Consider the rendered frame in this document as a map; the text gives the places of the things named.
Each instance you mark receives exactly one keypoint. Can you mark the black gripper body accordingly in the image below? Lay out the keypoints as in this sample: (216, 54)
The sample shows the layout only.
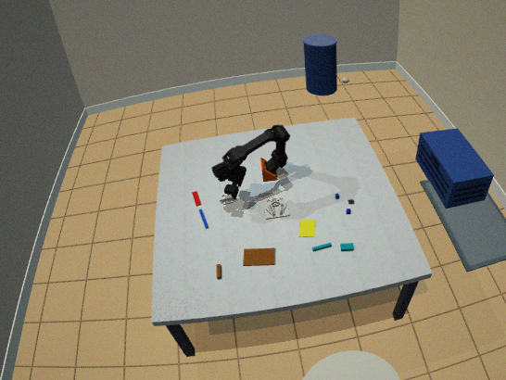
(232, 189)

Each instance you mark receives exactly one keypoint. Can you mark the teal rectangular block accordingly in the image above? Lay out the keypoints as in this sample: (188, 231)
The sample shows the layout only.
(347, 247)

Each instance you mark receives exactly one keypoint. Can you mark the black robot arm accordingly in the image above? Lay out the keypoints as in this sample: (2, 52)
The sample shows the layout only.
(238, 154)

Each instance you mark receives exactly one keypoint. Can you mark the red flat bar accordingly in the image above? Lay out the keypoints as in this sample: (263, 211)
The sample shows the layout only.
(196, 198)

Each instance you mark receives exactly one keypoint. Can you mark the yellow square plate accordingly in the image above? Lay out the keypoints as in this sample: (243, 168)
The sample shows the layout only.
(307, 228)

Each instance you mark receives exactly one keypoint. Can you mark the teal flat bar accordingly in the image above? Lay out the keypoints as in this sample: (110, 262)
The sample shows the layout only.
(321, 247)

